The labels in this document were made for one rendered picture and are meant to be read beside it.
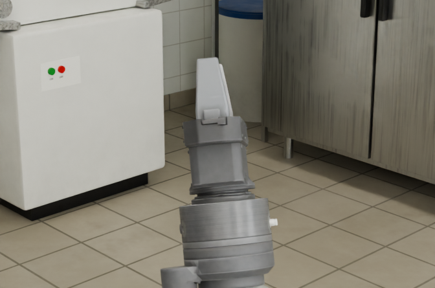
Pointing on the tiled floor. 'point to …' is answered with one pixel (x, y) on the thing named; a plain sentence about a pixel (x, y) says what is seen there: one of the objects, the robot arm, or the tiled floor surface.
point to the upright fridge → (353, 61)
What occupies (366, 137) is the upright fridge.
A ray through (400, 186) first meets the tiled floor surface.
